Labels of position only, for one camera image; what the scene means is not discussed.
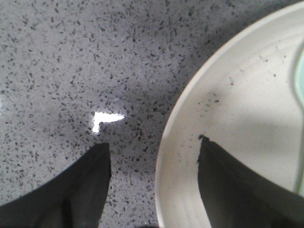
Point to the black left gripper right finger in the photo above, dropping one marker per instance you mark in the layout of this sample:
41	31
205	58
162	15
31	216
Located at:
235	196

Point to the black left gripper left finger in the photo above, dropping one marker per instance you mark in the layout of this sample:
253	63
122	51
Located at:
73	199

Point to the cream round plate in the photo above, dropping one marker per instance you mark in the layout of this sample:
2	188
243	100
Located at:
244	99

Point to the pale blue plastic spoon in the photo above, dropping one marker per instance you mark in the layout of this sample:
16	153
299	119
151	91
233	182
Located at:
296	84

